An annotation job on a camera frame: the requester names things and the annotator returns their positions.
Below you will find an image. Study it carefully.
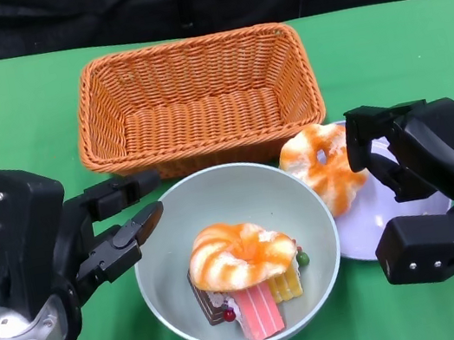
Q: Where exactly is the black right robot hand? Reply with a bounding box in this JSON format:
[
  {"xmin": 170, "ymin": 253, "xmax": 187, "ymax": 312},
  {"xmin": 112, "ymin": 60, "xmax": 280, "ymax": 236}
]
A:
[{"xmin": 339, "ymin": 89, "xmax": 454, "ymax": 218}]

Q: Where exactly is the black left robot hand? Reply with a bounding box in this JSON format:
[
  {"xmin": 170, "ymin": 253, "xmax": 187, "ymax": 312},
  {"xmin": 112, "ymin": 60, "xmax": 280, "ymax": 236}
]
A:
[{"xmin": 39, "ymin": 168, "xmax": 188, "ymax": 340}]

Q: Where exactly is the orange glazed donut bread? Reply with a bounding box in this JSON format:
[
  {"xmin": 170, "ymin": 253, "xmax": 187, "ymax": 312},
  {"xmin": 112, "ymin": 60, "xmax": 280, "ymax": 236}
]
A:
[
  {"xmin": 182, "ymin": 210, "xmax": 303, "ymax": 298},
  {"xmin": 273, "ymin": 117, "xmax": 376, "ymax": 226}
]

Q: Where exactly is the grey-green bowl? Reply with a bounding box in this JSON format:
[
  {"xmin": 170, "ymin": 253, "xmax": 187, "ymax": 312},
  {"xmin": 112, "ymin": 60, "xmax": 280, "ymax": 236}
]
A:
[{"xmin": 119, "ymin": 147, "xmax": 357, "ymax": 340}]

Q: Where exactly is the lavender plate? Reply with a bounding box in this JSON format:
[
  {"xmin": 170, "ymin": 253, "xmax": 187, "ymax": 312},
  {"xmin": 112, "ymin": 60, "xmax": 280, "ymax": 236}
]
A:
[{"xmin": 315, "ymin": 103, "xmax": 454, "ymax": 268}]

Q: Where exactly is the chocolate cake slice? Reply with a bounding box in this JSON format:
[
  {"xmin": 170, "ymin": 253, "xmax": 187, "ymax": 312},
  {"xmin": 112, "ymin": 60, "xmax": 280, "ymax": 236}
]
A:
[{"xmin": 185, "ymin": 263, "xmax": 233, "ymax": 330}]

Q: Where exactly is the orange wicker basket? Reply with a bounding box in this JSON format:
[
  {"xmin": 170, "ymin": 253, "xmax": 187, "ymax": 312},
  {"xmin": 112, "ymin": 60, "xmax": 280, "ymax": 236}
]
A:
[{"xmin": 63, "ymin": 16, "xmax": 334, "ymax": 194}]

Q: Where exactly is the pink layered cake slice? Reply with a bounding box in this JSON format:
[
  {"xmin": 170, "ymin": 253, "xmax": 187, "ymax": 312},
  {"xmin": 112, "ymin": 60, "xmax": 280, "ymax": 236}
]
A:
[{"xmin": 219, "ymin": 279, "xmax": 289, "ymax": 340}]

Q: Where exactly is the yellow layered cake slice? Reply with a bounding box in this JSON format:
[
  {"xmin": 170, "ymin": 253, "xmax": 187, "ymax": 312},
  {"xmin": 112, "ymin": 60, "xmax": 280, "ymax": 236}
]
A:
[{"xmin": 263, "ymin": 247, "xmax": 317, "ymax": 306}]

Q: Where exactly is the green tablecloth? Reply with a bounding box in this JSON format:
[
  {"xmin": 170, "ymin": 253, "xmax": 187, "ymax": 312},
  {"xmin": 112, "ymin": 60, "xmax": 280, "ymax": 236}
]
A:
[{"xmin": 0, "ymin": 0, "xmax": 454, "ymax": 340}]

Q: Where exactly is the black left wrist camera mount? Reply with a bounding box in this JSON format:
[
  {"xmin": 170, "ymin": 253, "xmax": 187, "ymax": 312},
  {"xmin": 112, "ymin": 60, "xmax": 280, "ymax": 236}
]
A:
[{"xmin": 0, "ymin": 158, "xmax": 87, "ymax": 328}]

